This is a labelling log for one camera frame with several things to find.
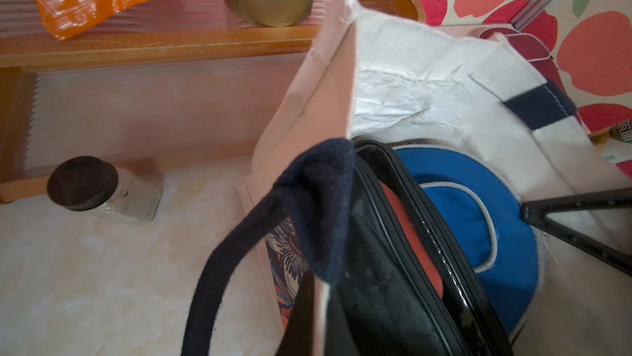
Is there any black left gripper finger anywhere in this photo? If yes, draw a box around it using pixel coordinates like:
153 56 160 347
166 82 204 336
520 188 631 276

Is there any white canvas tote bag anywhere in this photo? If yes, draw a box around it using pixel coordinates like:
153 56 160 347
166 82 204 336
181 0 631 355

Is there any maroon paddle case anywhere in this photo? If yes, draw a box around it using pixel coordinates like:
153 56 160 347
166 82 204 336
477 27 567 94

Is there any dark blue paddle case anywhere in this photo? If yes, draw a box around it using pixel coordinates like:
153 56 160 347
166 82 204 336
396 145 545 342

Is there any small green labelled bottle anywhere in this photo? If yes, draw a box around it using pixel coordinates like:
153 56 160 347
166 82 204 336
589 120 631 165

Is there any black paddle case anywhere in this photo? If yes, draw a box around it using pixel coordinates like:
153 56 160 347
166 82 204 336
276 138 514 356

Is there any wooden two-tier shelf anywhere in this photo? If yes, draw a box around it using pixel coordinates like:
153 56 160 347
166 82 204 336
1 0 426 203

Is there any glass jar black lid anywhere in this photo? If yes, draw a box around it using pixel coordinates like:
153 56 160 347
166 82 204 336
46 156 161 224

